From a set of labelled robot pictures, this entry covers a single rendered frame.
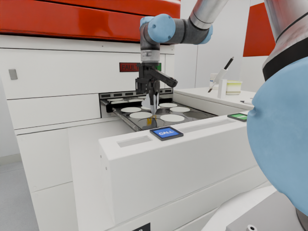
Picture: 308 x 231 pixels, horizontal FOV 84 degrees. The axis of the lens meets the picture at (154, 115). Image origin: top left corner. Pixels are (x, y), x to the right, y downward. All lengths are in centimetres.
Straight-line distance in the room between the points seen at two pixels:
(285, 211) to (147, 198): 23
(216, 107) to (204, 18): 39
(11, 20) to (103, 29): 32
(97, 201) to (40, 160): 59
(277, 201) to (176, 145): 19
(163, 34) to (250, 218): 48
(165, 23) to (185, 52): 245
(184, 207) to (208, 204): 9
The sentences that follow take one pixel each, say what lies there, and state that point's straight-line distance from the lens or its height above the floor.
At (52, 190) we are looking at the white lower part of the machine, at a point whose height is 50.
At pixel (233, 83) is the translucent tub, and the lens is 95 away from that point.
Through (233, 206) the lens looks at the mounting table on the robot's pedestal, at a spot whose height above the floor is 82.
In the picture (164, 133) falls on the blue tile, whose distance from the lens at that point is 38.
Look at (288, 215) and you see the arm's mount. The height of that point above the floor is 90.
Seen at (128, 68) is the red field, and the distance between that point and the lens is 93.
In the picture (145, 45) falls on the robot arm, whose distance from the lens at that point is 67.
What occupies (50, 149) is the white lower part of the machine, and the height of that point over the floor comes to 73.
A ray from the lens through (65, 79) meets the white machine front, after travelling 88.
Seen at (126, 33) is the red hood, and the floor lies 125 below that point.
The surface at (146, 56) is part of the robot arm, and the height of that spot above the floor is 114.
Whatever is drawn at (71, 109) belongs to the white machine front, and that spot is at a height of 91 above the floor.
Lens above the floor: 111
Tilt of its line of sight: 16 degrees down
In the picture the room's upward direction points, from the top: straight up
